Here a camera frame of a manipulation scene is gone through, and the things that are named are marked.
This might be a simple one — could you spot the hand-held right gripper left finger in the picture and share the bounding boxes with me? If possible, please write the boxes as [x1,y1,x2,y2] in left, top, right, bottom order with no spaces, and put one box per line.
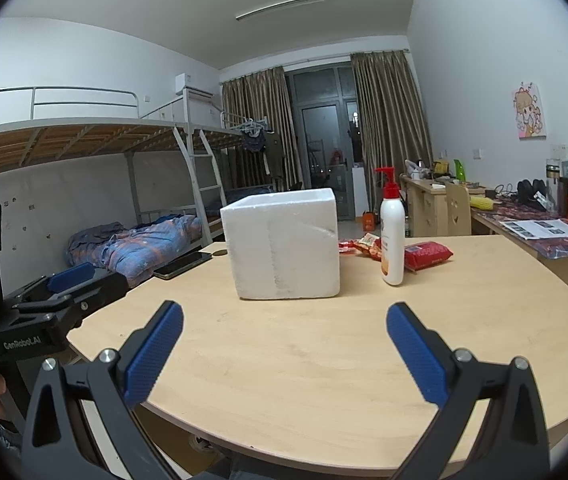
[22,300,185,480]

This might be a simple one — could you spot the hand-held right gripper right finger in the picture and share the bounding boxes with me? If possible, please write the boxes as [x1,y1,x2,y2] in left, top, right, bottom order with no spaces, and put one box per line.
[386,302,551,480]

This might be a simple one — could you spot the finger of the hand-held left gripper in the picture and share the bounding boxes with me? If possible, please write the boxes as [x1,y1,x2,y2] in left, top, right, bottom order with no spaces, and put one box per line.
[22,262,97,298]
[11,272,129,328]

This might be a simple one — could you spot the white foam box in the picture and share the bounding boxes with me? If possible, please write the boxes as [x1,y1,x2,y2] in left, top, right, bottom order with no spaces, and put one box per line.
[220,188,341,301]

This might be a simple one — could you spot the blue patterned blanket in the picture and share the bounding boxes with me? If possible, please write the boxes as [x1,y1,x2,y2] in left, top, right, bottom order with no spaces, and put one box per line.
[68,215,205,283]

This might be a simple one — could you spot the black smartphone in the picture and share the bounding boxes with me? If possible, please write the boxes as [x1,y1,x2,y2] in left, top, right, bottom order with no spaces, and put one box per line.
[153,251,213,281]

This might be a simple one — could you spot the red snack packet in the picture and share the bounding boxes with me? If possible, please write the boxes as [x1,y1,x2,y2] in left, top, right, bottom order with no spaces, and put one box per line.
[404,241,455,273]

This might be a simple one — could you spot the orange snack wrapper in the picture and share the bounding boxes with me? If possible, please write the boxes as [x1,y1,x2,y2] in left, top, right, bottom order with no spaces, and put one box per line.
[354,232,383,261]

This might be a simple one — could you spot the white pump bottle red cap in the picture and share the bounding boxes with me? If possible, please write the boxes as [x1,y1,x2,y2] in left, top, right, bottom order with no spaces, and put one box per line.
[374,166,407,287]

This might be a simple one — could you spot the light wooden desk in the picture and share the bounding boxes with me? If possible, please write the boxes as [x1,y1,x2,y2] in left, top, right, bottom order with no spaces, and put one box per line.
[400,174,487,238]

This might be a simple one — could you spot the wooden chair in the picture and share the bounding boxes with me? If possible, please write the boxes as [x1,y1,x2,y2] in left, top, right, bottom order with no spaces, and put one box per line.
[445,182,472,237]

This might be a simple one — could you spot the printed paper sheets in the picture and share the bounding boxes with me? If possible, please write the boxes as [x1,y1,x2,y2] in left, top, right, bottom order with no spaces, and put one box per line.
[499,218,568,240]

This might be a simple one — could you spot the black headphones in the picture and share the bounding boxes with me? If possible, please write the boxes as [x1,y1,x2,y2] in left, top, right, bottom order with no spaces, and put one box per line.
[516,178,547,206]

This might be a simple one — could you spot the hanging dark clothes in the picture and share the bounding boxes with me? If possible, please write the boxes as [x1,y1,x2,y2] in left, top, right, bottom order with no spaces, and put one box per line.
[241,127,285,181]

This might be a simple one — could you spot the white air conditioner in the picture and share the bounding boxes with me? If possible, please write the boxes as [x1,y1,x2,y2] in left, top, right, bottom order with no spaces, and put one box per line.
[175,74,215,106]

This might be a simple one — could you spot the brown curtain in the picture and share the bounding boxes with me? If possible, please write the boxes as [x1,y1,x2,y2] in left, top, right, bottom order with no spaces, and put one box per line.
[351,50,432,201]
[221,66,302,193]

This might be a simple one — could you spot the glass balcony door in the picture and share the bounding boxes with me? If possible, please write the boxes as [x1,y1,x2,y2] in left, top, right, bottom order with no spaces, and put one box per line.
[286,64,365,221]

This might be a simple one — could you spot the ceiling tube light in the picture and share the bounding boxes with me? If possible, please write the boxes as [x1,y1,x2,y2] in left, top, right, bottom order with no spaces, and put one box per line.
[236,0,325,22]

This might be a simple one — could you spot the pink cartoon wall poster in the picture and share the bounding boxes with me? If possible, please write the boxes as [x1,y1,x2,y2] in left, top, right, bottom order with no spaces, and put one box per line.
[512,82,549,140]

